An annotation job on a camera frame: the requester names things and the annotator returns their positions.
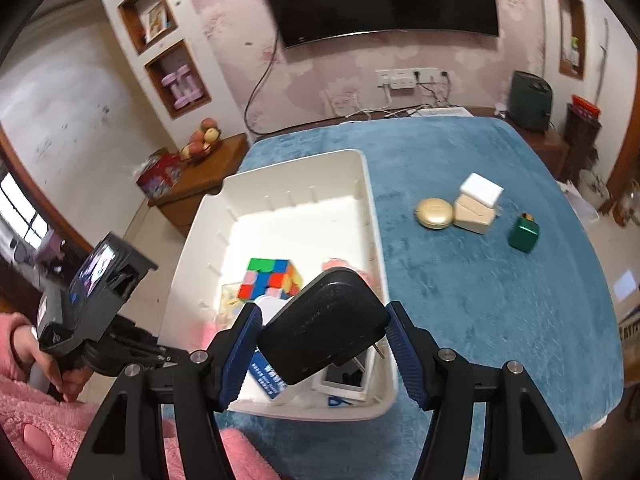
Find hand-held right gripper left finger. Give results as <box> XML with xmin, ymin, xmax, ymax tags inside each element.
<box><xmin>67</xmin><ymin>302</ymin><xmax>264</xmax><ymax>480</ymax></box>

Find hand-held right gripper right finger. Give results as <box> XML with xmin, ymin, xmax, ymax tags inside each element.
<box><xmin>386</xmin><ymin>301</ymin><xmax>583</xmax><ymax>480</ymax></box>

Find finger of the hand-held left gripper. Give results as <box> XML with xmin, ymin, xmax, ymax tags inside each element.
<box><xmin>92</xmin><ymin>317</ymin><xmax>196</xmax><ymax>376</ymax></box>

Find clear floss box blue label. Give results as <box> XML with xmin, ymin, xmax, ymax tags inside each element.
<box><xmin>247</xmin><ymin>350</ymin><xmax>296</xmax><ymax>406</ymax></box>

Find clear plastic case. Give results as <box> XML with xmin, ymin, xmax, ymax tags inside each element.
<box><xmin>220</xmin><ymin>282</ymin><xmax>253</xmax><ymax>323</ymax></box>

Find white tube bottle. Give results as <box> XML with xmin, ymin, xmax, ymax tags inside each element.
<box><xmin>255</xmin><ymin>296</ymin><xmax>286</xmax><ymax>318</ymax></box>

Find colourful puzzle cube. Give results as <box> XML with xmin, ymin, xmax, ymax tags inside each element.
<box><xmin>237</xmin><ymin>257</ymin><xmax>305</xmax><ymax>302</ymax></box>

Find black plug charger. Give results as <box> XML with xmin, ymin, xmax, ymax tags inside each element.
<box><xmin>257</xmin><ymin>268</ymin><xmax>390</xmax><ymax>386</ymax></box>

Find pink round compact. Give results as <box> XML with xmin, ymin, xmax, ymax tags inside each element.
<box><xmin>320</xmin><ymin>257</ymin><xmax>373</xmax><ymax>286</ymax></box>

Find white plastic storage bin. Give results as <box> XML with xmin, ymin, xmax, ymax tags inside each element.
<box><xmin>159</xmin><ymin>149</ymin><xmax>399</xmax><ymax>421</ymax></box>

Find gold round compact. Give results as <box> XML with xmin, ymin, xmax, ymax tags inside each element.
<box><xmin>416</xmin><ymin>197</ymin><xmax>456</xmax><ymax>231</ymax></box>

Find beige small box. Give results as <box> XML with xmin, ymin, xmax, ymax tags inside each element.
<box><xmin>452</xmin><ymin>195</ymin><xmax>497</xmax><ymax>236</ymax></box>

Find green perfume bottle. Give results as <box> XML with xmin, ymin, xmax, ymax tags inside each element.
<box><xmin>508</xmin><ymin>214</ymin><xmax>542</xmax><ymax>252</ymax></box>

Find white cube charger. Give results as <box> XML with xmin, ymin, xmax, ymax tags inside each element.
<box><xmin>459</xmin><ymin>172</ymin><xmax>505</xmax><ymax>209</ymax></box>

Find person's left hand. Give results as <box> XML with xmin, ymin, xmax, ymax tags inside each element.
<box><xmin>10</xmin><ymin>312</ymin><xmax>93</xmax><ymax>403</ymax></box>

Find blue textured blanket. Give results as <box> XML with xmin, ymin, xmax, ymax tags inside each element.
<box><xmin>160</xmin><ymin>116</ymin><xmax>626</xmax><ymax>480</ymax></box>

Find red tissue box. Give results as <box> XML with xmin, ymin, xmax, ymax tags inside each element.
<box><xmin>136</xmin><ymin>149</ymin><xmax>183</xmax><ymax>198</ymax></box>

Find wooden side cabinet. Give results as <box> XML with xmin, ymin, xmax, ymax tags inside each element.
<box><xmin>147</xmin><ymin>132</ymin><xmax>250</xmax><ymax>238</ymax></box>

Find bowl of fruit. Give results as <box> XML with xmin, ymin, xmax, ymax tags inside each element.
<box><xmin>180</xmin><ymin>117</ymin><xmax>222</xmax><ymax>161</ymax></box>

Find pink dumbbell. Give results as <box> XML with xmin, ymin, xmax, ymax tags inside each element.
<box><xmin>175</xmin><ymin>64</ymin><xmax>205</xmax><ymax>103</ymax></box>
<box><xmin>161</xmin><ymin>72</ymin><xmax>188</xmax><ymax>109</ymax></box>

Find white router box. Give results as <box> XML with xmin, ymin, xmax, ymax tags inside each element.
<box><xmin>405</xmin><ymin>105</ymin><xmax>473</xmax><ymax>118</ymax></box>

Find long wooden television bench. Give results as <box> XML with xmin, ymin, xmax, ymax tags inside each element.
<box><xmin>250</xmin><ymin>105</ymin><xmax>571</xmax><ymax>181</ymax></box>

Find white bucket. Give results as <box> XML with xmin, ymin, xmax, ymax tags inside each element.
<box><xmin>577</xmin><ymin>167</ymin><xmax>608</xmax><ymax>201</ymax></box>

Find dark basket with red lid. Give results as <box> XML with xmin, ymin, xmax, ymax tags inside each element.
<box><xmin>565</xmin><ymin>95</ymin><xmax>602</xmax><ymax>183</ymax></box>

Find dark green countertop appliance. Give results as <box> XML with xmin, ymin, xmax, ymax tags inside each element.
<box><xmin>509</xmin><ymin>71</ymin><xmax>555</xmax><ymax>133</ymax></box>

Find picture book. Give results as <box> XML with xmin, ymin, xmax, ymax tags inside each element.
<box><xmin>144</xmin><ymin>1</ymin><xmax>168</xmax><ymax>41</ymax></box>

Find long curved stick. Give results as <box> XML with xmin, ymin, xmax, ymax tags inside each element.
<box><xmin>594</xmin><ymin>17</ymin><xmax>610</xmax><ymax>111</ymax></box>

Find white charging cable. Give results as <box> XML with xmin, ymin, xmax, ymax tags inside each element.
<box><xmin>340</xmin><ymin>87</ymin><xmax>431</xmax><ymax>123</ymax></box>

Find black television cable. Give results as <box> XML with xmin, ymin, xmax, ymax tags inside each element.
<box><xmin>244</xmin><ymin>27</ymin><xmax>281</xmax><ymax>136</ymax></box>

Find white wall sockets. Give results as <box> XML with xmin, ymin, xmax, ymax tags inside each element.
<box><xmin>376</xmin><ymin>67</ymin><xmax>441</xmax><ymax>86</ymax></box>

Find black wall television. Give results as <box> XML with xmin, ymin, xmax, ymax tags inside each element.
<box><xmin>250</xmin><ymin>0</ymin><xmax>501</xmax><ymax>51</ymax></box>

